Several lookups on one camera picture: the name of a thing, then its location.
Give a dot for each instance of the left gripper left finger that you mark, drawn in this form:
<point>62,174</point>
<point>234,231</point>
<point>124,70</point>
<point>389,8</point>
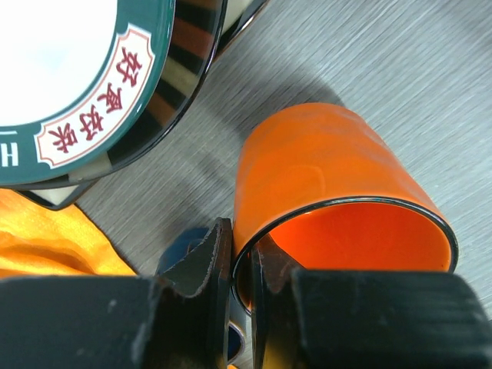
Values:
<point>175,320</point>

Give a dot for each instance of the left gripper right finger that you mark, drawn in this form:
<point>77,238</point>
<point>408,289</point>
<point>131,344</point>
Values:
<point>362,319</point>

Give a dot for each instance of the small blue cup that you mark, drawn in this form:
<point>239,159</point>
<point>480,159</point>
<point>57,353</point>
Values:
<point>185,243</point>

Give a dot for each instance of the orange mug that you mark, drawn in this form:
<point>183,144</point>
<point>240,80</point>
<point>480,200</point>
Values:
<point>317,179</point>

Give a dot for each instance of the green rimmed white plate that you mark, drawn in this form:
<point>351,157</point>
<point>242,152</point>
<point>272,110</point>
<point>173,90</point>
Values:
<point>75,77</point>

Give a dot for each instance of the square floral plate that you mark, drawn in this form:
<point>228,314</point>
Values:
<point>238,16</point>

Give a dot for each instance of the orange cartoon mouse cloth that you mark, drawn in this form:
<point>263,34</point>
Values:
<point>37,241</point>

